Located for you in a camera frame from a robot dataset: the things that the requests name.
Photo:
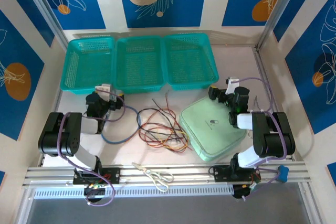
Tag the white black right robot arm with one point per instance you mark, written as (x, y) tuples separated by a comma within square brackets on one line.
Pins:
[(273, 134)]

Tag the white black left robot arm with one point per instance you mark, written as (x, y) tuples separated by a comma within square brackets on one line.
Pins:
[(60, 134)]

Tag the teal plastic basket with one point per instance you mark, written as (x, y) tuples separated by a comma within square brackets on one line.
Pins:
[(189, 61), (89, 64), (139, 64)]

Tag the blue stethoscope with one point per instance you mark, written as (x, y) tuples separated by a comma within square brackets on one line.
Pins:
[(111, 142)]

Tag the mint green zip pouch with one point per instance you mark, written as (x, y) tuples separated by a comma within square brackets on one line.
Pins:
[(210, 140)]

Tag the blue clamp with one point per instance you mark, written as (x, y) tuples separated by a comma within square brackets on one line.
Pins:
[(283, 174)]

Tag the black controller board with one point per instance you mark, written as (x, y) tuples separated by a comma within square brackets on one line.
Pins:
[(239, 192), (94, 193)]

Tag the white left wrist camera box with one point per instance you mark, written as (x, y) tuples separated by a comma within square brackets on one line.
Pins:
[(103, 90)]

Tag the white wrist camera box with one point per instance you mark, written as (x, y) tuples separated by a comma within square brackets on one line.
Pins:
[(232, 83), (103, 90)]

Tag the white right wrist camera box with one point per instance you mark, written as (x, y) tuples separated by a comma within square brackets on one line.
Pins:
[(232, 83)]

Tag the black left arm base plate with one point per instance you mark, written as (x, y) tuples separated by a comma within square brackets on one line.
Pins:
[(113, 175)]

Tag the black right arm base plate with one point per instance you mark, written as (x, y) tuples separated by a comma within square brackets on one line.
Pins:
[(220, 174)]

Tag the aluminium table rail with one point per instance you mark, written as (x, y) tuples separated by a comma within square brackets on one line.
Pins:
[(189, 174)]

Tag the aluminium frame post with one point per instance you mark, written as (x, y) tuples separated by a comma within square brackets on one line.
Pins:
[(44, 9), (277, 9)]

